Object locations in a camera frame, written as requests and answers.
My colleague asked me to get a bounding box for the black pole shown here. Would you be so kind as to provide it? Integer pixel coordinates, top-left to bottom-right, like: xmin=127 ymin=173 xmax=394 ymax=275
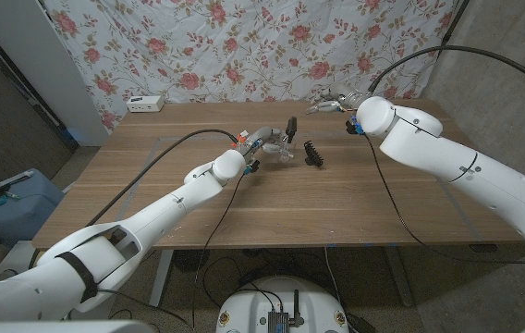
xmin=437 ymin=0 xmax=470 ymax=59

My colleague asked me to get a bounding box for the black hair clip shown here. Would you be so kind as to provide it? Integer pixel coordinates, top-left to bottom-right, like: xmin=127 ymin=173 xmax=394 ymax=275
xmin=303 ymin=140 xmax=324 ymax=168

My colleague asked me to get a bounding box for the black floor fan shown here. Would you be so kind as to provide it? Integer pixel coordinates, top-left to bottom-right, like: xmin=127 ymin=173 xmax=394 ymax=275
xmin=172 ymin=249 xmax=212 ymax=273

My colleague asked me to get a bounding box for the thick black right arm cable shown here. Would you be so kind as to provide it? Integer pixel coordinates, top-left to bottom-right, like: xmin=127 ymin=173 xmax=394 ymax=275
xmin=367 ymin=43 xmax=525 ymax=97

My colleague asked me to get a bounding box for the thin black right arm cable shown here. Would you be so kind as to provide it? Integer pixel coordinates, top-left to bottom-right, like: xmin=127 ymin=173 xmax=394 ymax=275
xmin=363 ymin=133 xmax=525 ymax=267

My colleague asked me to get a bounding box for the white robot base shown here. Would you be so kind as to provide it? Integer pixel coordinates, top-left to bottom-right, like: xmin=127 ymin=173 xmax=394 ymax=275
xmin=214 ymin=276 xmax=350 ymax=333

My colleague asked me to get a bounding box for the white and black tool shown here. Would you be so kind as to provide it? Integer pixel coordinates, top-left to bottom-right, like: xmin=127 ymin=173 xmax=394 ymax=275
xmin=0 ymin=169 xmax=35 ymax=201

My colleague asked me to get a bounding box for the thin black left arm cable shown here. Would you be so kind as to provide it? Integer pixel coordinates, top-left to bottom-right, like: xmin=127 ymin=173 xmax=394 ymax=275
xmin=189 ymin=170 xmax=249 ymax=327

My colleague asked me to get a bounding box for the grey table leg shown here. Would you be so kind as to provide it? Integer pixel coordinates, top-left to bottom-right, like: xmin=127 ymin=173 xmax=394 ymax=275
xmin=382 ymin=245 xmax=415 ymax=309

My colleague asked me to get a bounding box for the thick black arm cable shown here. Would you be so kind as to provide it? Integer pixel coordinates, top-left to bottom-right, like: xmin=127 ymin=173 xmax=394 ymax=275
xmin=85 ymin=128 xmax=240 ymax=227
xmin=367 ymin=43 xmax=525 ymax=97

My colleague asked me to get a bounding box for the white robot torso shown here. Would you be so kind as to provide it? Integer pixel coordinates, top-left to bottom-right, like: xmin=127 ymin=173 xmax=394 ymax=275
xmin=0 ymin=318 xmax=157 ymax=333

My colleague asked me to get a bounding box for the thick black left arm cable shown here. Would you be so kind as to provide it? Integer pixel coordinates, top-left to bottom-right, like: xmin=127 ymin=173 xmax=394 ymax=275
xmin=85 ymin=128 xmax=240 ymax=227

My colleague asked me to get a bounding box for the clear plastic bottle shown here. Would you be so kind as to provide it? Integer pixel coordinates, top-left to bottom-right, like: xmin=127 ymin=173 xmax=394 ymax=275
xmin=271 ymin=131 xmax=297 ymax=163

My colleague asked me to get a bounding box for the floral backdrop cloth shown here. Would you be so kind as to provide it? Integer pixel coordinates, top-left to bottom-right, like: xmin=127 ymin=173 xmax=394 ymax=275
xmin=43 ymin=0 xmax=460 ymax=133

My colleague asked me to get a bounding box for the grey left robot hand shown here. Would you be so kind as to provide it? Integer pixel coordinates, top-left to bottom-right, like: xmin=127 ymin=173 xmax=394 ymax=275
xmin=238 ymin=125 xmax=297 ymax=162

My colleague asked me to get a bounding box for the blue case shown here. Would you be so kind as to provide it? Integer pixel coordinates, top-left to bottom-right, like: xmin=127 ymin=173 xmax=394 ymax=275
xmin=0 ymin=167 xmax=67 ymax=249

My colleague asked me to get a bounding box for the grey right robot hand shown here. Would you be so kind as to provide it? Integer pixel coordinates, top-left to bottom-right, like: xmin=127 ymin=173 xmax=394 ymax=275
xmin=304 ymin=82 xmax=370 ymax=117

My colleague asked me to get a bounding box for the white table leg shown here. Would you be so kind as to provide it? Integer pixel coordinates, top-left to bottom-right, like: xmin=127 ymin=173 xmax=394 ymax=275
xmin=148 ymin=249 xmax=175 ymax=311

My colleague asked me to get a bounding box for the black trigger spray top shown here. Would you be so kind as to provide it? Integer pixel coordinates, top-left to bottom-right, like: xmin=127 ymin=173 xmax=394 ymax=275
xmin=285 ymin=116 xmax=299 ymax=144

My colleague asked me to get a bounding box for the white panel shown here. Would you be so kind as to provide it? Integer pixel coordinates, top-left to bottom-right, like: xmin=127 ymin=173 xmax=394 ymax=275
xmin=0 ymin=0 xmax=110 ymax=147

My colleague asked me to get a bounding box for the black antenna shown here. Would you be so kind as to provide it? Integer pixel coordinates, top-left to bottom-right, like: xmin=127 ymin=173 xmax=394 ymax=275
xmin=289 ymin=290 xmax=304 ymax=328

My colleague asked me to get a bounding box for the white power strip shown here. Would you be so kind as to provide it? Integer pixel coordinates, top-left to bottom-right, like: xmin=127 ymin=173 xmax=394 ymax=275
xmin=126 ymin=95 xmax=165 ymax=114

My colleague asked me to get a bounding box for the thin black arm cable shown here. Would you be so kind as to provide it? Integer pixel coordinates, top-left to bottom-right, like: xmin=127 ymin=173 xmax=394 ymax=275
xmin=189 ymin=170 xmax=249 ymax=327
xmin=363 ymin=133 xmax=525 ymax=267

